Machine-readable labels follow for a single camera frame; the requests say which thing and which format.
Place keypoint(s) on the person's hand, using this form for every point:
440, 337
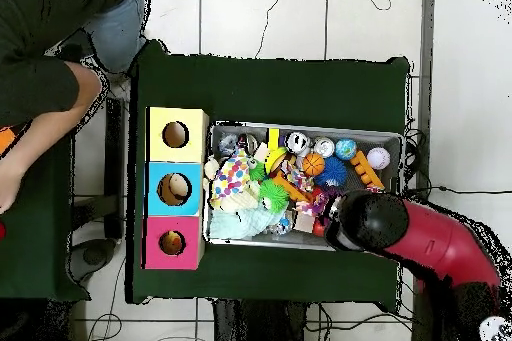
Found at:
10, 187

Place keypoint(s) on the yellow plush duck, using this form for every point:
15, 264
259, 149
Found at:
172, 242

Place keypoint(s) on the colourful patterned cloth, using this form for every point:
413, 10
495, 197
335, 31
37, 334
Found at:
316, 203
230, 181

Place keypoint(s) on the mint green waffle cloth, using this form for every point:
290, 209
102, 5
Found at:
244, 225

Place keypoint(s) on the green spiky ball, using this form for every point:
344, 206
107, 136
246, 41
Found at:
273, 194
257, 171

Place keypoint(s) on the blue fuzzy ball with eyes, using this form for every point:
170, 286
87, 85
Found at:
334, 173

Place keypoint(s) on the person's forearm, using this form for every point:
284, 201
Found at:
56, 125

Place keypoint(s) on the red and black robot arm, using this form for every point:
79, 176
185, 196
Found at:
432, 237

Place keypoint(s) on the wooden box with three holes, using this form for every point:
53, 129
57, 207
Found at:
178, 161

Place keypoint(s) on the dark green table cloth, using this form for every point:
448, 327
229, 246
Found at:
272, 85
40, 253

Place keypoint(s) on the person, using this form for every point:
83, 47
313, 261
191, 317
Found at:
48, 21

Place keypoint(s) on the yellow plastic block toy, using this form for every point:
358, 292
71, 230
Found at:
274, 149

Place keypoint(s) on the small orange plastic block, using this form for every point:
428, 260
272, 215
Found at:
290, 189

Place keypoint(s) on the silver metal can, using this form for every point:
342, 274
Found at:
298, 142

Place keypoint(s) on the wooden cube block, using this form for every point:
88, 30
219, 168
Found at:
304, 223

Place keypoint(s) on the small orange basketball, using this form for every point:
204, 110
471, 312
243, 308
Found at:
314, 165

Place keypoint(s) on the globe print ball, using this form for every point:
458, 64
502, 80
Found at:
346, 149

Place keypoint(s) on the orange plastic block toy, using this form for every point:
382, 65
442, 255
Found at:
366, 170

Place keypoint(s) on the white baseball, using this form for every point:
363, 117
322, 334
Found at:
379, 158

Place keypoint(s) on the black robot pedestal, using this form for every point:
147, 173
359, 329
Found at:
264, 325

